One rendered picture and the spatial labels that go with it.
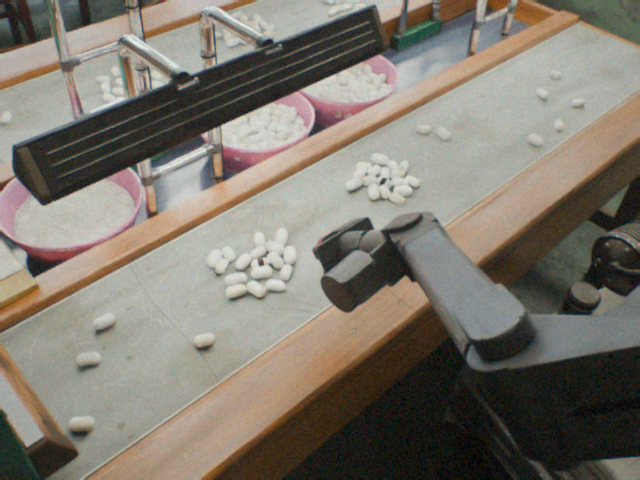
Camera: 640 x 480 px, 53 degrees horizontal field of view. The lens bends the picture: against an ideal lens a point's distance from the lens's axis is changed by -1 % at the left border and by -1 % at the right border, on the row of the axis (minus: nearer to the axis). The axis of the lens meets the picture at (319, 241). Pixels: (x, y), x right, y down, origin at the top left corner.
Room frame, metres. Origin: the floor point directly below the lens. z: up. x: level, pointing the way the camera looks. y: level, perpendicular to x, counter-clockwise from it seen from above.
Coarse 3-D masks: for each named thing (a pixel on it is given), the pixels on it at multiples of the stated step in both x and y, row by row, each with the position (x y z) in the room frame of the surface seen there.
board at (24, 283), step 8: (0, 240) 0.77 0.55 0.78; (8, 248) 0.75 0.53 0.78; (16, 272) 0.70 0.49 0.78; (24, 272) 0.70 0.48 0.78; (0, 280) 0.68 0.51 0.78; (8, 280) 0.68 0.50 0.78; (16, 280) 0.68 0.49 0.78; (24, 280) 0.68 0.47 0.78; (32, 280) 0.68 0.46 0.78; (0, 288) 0.66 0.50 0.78; (8, 288) 0.66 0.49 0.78; (16, 288) 0.67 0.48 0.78; (24, 288) 0.67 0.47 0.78; (32, 288) 0.67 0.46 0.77; (0, 296) 0.65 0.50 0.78; (8, 296) 0.65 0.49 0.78; (16, 296) 0.65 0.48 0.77; (0, 304) 0.63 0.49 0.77
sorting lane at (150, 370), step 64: (512, 64) 1.57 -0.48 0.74; (576, 64) 1.59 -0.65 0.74; (384, 128) 1.23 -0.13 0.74; (448, 128) 1.25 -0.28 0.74; (512, 128) 1.27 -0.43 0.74; (576, 128) 1.29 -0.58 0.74; (320, 192) 0.99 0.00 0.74; (448, 192) 1.02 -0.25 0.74; (192, 256) 0.80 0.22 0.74; (64, 320) 0.64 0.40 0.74; (128, 320) 0.65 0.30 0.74; (192, 320) 0.65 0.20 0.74; (256, 320) 0.66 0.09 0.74; (64, 384) 0.52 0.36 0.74; (128, 384) 0.53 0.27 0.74; (192, 384) 0.53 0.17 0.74; (128, 448) 0.43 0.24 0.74
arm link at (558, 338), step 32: (544, 320) 0.26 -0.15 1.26; (576, 320) 0.25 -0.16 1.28; (608, 320) 0.24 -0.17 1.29; (544, 352) 0.23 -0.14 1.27; (576, 352) 0.22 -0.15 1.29; (608, 352) 0.21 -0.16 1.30; (480, 384) 0.24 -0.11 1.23; (512, 384) 0.22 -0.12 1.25; (544, 384) 0.22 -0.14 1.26; (576, 384) 0.21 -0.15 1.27; (608, 384) 0.21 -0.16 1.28; (512, 416) 0.22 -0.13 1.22; (544, 416) 0.21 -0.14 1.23; (576, 416) 0.21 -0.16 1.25; (608, 416) 0.20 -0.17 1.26; (544, 448) 0.20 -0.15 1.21; (576, 448) 0.20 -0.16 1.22; (608, 448) 0.19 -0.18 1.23
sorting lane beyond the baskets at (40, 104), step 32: (288, 0) 1.87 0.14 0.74; (320, 0) 1.88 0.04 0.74; (384, 0) 1.91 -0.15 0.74; (192, 32) 1.63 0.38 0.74; (224, 32) 1.64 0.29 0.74; (288, 32) 1.67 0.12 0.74; (96, 64) 1.43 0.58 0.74; (192, 64) 1.46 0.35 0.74; (0, 96) 1.27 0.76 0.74; (32, 96) 1.28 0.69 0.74; (64, 96) 1.28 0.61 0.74; (96, 96) 1.29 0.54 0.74; (0, 128) 1.14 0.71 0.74; (32, 128) 1.15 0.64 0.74; (0, 160) 1.03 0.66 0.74
